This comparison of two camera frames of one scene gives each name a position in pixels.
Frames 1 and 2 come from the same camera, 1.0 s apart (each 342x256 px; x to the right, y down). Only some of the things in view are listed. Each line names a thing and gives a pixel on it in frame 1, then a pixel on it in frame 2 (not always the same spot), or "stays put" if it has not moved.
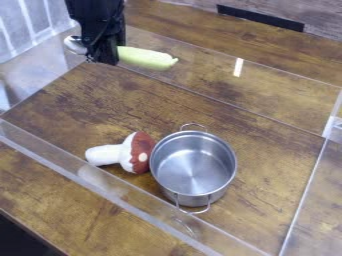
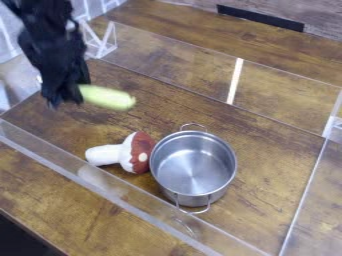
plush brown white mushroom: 135,153 stays put
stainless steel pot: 192,164 stays put
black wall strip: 261,17 stays put
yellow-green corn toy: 128,56 to 106,98
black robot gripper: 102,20 to 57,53
